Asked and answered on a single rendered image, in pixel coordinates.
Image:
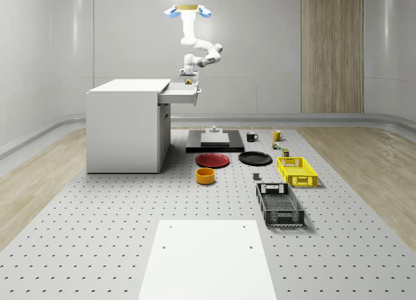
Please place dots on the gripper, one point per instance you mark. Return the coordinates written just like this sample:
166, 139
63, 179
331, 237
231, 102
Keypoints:
187, 72

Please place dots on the white drawer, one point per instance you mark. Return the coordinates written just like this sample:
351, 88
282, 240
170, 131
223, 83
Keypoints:
177, 93

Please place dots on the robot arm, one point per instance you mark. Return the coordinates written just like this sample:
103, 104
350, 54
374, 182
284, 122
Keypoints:
188, 30

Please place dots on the drone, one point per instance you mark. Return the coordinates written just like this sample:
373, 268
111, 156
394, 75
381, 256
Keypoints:
187, 7

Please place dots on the white cabinet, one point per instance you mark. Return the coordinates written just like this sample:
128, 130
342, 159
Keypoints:
120, 131

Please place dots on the black mug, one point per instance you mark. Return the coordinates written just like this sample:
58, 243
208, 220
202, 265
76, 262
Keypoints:
251, 137

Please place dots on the red plate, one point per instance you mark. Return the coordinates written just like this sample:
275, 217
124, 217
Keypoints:
213, 160

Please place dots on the yellow bowl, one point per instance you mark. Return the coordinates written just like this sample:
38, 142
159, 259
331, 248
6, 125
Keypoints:
205, 178

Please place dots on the black plate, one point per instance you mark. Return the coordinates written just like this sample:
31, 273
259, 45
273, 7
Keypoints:
255, 158

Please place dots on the yellow mug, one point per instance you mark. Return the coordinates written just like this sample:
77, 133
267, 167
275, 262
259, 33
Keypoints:
277, 136

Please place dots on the puzzle cube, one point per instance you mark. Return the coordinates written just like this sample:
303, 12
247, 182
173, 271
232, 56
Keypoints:
276, 146

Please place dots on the grey cube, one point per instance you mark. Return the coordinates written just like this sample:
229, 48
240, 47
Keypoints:
257, 176

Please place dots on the flat-sided can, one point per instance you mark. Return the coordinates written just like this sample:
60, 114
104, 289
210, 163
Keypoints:
285, 153

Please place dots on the yellow basket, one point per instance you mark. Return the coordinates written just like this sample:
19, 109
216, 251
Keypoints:
297, 180

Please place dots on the dark grey basket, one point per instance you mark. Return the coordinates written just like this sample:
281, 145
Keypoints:
282, 215

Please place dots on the white board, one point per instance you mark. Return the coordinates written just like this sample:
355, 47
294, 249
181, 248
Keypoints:
208, 264

